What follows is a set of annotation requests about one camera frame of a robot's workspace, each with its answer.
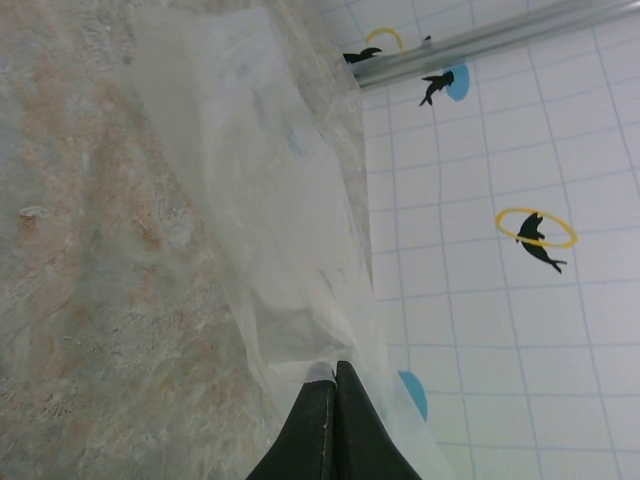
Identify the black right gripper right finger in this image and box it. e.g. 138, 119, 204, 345
323, 359, 426, 480

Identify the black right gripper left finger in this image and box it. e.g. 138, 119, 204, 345
244, 372, 336, 480

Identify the clear zip-top bag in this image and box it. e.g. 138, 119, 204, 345
122, 4, 456, 480

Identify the aluminium frame post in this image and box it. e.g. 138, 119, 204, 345
349, 0, 640, 90

